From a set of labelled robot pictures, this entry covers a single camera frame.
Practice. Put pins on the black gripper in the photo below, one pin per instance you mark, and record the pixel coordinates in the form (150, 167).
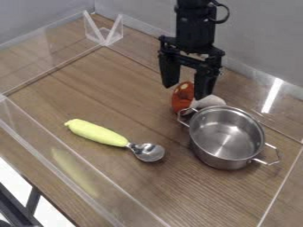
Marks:
(194, 39)

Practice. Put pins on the silver pot with handles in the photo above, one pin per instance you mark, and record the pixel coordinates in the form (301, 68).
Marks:
(227, 137)

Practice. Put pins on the plush orange-capped mushroom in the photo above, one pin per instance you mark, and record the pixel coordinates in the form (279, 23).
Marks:
(185, 100)

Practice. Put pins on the spoon with yellow handle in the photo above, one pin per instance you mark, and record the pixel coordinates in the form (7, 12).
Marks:
(146, 152)

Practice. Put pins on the clear acrylic corner bracket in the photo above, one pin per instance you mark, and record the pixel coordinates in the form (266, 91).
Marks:
(101, 35)

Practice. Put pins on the clear acrylic enclosure wall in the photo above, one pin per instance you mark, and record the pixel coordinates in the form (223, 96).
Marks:
(59, 77)

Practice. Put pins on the black table frame leg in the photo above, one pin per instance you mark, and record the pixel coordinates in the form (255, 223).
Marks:
(19, 214)

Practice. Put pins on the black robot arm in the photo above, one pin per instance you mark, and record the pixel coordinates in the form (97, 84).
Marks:
(221, 14)

